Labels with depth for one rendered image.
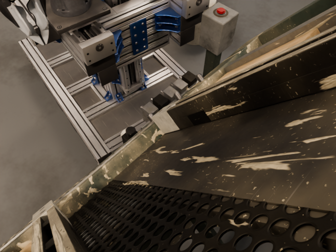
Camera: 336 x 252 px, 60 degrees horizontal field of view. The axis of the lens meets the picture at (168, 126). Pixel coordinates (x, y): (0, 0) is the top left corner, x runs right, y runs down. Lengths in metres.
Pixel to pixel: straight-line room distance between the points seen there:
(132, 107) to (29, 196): 0.84
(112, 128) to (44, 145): 0.54
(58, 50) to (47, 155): 0.81
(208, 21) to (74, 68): 1.18
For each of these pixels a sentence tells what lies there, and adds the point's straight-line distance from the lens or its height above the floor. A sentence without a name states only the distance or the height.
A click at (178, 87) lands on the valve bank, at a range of 1.28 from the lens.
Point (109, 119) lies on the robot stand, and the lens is 1.89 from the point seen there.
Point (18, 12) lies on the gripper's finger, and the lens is 0.66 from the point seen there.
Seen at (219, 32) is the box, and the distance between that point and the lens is 1.37.
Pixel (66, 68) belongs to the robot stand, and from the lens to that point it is 2.26.
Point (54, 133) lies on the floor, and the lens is 2.19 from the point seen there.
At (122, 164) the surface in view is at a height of 0.89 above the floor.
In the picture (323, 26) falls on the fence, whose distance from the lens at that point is 0.90.
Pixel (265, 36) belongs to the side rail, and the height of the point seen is 0.93.
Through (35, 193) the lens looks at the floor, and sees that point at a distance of 2.02.
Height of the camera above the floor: 1.72
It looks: 56 degrees down
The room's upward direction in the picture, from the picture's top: straight up
